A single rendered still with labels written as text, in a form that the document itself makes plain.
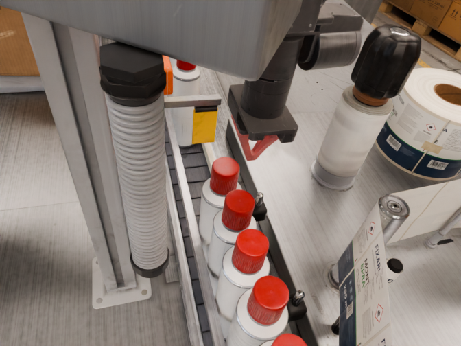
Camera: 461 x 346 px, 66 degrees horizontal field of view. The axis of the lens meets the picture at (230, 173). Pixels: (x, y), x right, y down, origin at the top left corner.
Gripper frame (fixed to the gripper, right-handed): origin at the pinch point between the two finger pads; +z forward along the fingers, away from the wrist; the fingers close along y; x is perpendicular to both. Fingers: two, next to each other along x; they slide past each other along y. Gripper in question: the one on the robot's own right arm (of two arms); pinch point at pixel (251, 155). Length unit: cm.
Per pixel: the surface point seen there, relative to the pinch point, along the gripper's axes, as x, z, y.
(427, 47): -258, 104, 213
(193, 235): 10.3, 5.4, -8.7
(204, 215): 9.1, 1.0, -8.8
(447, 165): -43.4, 9.4, 0.2
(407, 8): -257, 87, 257
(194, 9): 13.7, -29.8, -19.4
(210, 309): 10.4, 5.3, -19.2
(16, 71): 42, 16, 51
